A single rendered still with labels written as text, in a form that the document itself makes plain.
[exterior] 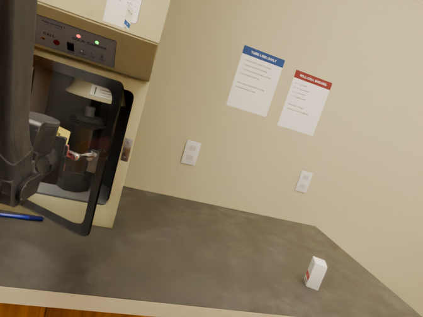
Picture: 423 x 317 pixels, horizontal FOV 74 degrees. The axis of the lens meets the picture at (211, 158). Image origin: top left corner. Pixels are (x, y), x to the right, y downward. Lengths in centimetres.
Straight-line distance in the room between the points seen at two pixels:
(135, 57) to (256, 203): 100
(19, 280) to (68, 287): 10
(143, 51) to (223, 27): 64
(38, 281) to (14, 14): 54
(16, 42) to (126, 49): 42
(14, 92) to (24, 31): 7
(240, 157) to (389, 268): 129
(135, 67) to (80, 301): 57
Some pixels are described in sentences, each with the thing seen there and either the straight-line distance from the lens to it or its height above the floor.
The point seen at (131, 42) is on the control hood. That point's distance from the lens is 76.
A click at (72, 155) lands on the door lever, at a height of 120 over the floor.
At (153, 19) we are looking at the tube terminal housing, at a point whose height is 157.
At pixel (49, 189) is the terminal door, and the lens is 84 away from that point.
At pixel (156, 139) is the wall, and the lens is 130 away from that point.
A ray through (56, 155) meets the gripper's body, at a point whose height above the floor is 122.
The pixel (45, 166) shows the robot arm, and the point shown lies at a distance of 58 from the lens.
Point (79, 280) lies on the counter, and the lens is 75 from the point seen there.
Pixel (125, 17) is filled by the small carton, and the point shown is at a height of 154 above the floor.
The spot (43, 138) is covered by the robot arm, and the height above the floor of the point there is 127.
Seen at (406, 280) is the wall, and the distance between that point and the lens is 238.
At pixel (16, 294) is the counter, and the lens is 74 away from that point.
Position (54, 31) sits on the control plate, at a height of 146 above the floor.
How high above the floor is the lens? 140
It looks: 10 degrees down
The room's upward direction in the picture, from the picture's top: 17 degrees clockwise
